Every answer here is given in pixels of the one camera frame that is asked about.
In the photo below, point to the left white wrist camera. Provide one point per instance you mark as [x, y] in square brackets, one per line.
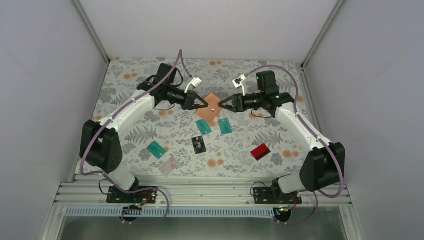
[195, 82]

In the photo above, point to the red card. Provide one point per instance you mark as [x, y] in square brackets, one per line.
[260, 152]

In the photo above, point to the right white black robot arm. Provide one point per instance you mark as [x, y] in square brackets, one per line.
[324, 163]

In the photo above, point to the grey slotted cable duct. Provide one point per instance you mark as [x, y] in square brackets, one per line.
[172, 212]

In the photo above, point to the teal card lower left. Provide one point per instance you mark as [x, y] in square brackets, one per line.
[156, 150]

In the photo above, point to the floral patterned table mat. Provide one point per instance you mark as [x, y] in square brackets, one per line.
[227, 155]

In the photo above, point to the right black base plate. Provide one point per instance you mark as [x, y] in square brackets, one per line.
[266, 196]

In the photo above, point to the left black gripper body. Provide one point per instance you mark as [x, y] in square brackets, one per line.
[187, 100]

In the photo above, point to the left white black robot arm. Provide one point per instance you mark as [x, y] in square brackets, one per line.
[100, 141]

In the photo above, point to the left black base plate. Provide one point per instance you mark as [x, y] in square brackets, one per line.
[115, 196]

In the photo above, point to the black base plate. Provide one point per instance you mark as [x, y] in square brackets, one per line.
[115, 196]
[266, 196]

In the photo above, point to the aluminium rail frame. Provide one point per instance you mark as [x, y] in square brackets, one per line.
[182, 191]

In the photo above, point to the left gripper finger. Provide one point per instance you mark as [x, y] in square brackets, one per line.
[192, 106]
[198, 100]

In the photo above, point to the teal card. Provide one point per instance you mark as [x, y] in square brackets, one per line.
[203, 127]
[156, 150]
[225, 126]

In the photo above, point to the black VIP card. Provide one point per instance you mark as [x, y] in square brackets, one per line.
[198, 145]

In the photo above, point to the pale pink card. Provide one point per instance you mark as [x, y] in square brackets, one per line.
[169, 166]

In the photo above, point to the teal card centre right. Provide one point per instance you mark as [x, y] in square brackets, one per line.
[225, 126]

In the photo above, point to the teal card centre left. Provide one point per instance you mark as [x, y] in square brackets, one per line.
[203, 127]

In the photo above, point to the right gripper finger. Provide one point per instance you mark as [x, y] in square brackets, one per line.
[228, 107]
[230, 101]

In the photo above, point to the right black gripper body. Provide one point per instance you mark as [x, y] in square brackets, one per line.
[244, 106]

